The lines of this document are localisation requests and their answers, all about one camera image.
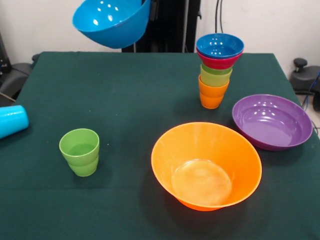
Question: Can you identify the dark blue small bowl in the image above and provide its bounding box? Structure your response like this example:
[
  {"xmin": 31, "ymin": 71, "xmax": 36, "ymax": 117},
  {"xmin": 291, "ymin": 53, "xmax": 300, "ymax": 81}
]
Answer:
[{"xmin": 196, "ymin": 33, "xmax": 245, "ymax": 60}]

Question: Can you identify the light blue cup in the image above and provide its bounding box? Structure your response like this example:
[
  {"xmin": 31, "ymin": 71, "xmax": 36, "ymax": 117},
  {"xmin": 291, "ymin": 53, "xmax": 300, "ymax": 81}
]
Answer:
[{"xmin": 0, "ymin": 104, "xmax": 30, "ymax": 140}]

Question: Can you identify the yellow translucent cup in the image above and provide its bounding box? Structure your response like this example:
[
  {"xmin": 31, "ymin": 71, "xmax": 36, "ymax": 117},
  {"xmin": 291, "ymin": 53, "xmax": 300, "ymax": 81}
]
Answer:
[{"xmin": 199, "ymin": 67, "xmax": 233, "ymax": 88}]

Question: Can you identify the pink-red small bowl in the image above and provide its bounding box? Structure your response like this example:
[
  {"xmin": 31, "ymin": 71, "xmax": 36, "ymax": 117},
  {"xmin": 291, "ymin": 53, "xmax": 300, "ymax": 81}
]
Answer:
[{"xmin": 196, "ymin": 48, "xmax": 245, "ymax": 71}]

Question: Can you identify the large orange bowl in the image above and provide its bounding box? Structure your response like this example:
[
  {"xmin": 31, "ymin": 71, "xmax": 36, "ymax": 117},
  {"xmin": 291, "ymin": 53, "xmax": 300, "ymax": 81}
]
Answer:
[{"xmin": 150, "ymin": 121, "xmax": 263, "ymax": 212}]

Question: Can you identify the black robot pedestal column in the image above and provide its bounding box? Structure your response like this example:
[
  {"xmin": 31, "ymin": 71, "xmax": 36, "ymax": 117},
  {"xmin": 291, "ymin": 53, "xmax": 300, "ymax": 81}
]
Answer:
[{"xmin": 121, "ymin": 0, "xmax": 208, "ymax": 53}]

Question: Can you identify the orange cup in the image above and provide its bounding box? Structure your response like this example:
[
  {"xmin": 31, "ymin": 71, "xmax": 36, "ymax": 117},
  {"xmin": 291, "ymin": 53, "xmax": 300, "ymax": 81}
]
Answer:
[
  {"xmin": 198, "ymin": 75, "xmax": 230, "ymax": 99},
  {"xmin": 199, "ymin": 93, "xmax": 225, "ymax": 110}
]

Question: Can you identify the light green cup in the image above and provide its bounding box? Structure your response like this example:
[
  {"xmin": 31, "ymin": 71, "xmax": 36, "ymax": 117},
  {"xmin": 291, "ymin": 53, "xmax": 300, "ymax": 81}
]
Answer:
[
  {"xmin": 66, "ymin": 157, "xmax": 99, "ymax": 178},
  {"xmin": 58, "ymin": 128, "xmax": 100, "ymax": 167}
]

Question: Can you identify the light blue bowl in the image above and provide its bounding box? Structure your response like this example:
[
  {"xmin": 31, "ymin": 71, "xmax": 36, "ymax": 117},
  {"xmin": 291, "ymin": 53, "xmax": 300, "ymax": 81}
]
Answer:
[{"xmin": 72, "ymin": 0, "xmax": 152, "ymax": 50}]

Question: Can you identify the purple bowl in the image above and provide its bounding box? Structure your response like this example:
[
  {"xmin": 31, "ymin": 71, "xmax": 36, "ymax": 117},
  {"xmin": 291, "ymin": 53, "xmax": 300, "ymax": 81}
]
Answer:
[{"xmin": 231, "ymin": 93, "xmax": 314, "ymax": 152}]

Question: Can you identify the dark green tablecloth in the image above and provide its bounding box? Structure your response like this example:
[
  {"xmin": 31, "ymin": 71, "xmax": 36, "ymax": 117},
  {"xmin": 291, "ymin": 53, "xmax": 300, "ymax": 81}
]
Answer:
[{"xmin": 0, "ymin": 51, "xmax": 320, "ymax": 240}]

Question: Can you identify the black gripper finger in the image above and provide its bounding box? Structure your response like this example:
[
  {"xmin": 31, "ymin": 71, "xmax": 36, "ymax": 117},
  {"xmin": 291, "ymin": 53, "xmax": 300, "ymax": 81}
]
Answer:
[{"xmin": 149, "ymin": 0, "xmax": 159, "ymax": 22}]

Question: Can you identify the black pedestal base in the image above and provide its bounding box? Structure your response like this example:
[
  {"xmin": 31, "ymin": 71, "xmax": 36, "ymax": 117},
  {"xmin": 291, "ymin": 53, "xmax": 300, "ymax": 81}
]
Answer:
[
  {"xmin": 0, "ymin": 29, "xmax": 35, "ymax": 101},
  {"xmin": 289, "ymin": 57, "xmax": 320, "ymax": 112}
]

